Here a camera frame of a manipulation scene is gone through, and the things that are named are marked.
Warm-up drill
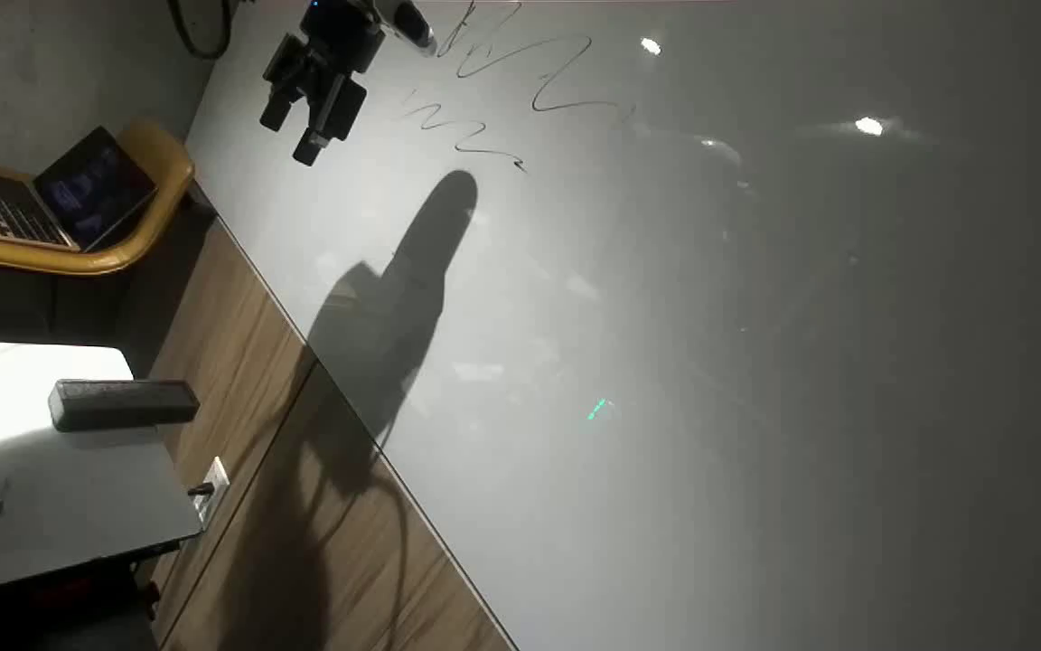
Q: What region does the open laptop computer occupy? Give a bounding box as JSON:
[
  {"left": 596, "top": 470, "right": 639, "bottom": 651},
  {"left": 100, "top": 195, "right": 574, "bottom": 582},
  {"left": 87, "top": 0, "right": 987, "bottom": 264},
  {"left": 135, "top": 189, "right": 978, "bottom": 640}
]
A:
[{"left": 0, "top": 123, "right": 162, "bottom": 256}]

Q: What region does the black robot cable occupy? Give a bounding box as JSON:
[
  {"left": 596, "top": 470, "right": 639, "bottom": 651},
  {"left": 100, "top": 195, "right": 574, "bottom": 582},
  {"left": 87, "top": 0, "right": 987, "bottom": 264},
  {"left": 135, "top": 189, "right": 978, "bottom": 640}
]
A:
[{"left": 168, "top": 0, "right": 239, "bottom": 60}]

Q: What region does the round wooden table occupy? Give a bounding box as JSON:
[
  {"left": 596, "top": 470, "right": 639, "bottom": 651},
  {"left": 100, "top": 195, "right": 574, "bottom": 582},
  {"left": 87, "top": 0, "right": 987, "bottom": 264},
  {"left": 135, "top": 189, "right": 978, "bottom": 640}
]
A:
[{"left": 0, "top": 117, "right": 199, "bottom": 283}]

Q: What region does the white flat table board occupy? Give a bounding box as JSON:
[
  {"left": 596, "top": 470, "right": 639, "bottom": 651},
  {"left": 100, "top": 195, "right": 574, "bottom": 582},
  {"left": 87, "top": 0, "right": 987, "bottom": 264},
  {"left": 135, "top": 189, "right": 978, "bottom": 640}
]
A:
[{"left": 0, "top": 336, "right": 205, "bottom": 603}]

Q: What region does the large glass whiteboard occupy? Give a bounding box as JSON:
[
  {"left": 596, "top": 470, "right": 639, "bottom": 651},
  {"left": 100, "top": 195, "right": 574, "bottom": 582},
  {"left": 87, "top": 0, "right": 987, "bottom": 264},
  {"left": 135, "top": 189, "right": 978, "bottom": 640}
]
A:
[{"left": 185, "top": 0, "right": 1041, "bottom": 651}]

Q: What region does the white wall outlet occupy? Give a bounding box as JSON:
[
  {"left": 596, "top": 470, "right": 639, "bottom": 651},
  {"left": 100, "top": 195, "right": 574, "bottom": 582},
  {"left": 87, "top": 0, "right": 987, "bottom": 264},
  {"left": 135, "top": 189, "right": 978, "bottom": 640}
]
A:
[{"left": 185, "top": 453, "right": 237, "bottom": 526}]

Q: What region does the black whiteboard eraser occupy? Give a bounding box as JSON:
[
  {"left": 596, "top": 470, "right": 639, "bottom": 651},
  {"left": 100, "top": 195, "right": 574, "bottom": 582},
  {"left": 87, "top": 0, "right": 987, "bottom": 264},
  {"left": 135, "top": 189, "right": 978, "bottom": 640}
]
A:
[{"left": 47, "top": 375, "right": 203, "bottom": 438}]

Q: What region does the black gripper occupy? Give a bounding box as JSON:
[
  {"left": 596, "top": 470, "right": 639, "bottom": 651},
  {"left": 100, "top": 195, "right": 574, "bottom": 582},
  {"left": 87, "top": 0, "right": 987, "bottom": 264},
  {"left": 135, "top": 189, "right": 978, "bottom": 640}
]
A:
[{"left": 258, "top": 0, "right": 391, "bottom": 171}]

